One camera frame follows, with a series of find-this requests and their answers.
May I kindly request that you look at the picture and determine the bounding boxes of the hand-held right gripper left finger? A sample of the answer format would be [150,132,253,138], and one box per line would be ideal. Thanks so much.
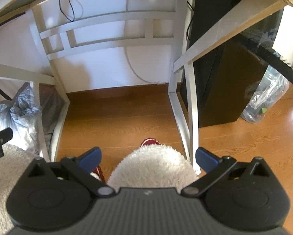
[24,146,113,198]

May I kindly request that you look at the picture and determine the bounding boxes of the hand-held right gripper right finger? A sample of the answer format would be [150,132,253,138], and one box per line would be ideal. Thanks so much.
[181,147,274,198]

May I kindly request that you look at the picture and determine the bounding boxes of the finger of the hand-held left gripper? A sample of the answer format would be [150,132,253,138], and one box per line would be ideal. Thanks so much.
[0,128,13,145]

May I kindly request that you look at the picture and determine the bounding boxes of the red slipper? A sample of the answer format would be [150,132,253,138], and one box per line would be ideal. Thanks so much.
[90,165,106,183]
[141,138,161,150]

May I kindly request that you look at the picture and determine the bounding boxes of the grey plastic bag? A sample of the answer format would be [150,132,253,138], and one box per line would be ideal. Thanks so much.
[0,83,43,153]

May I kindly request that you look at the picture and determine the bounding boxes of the person's left leg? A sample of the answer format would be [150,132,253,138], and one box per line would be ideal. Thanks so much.
[0,143,48,235]

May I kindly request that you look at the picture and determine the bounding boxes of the person's leg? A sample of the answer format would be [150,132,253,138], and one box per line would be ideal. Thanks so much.
[0,143,48,235]
[107,144,201,192]

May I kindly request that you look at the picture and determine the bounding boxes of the person's right leg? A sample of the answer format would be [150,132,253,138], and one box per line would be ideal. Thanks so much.
[107,144,201,192]

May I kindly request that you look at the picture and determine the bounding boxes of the black cabinet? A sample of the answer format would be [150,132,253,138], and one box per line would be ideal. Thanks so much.
[180,0,271,128]

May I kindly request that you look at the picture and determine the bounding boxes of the clear plastic bag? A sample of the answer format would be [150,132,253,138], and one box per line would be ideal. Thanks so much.
[241,65,290,124]

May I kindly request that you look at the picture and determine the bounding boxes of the white desk frame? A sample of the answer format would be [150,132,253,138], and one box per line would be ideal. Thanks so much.
[0,0,201,175]

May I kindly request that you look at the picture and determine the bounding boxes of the black hanging cable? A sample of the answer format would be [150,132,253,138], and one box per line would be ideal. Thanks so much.
[186,1,195,42]
[59,0,75,22]

